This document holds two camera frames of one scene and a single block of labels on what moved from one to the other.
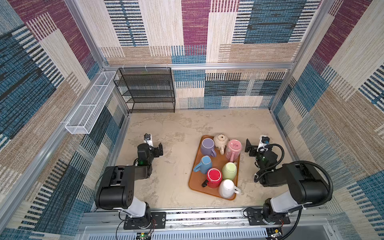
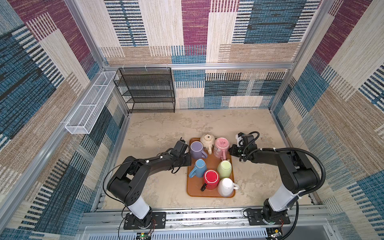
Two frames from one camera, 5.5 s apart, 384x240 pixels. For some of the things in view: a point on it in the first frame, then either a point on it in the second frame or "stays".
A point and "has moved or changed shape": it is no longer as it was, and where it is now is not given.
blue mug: [206, 163] has moved or changed shape
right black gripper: [253, 149] -> [233, 149]
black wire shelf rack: [147, 90] stays
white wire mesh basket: [86, 115] stays
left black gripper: [155, 153] -> [188, 162]
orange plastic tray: [212, 172] has moved or changed shape
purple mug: [207, 147] -> [196, 150]
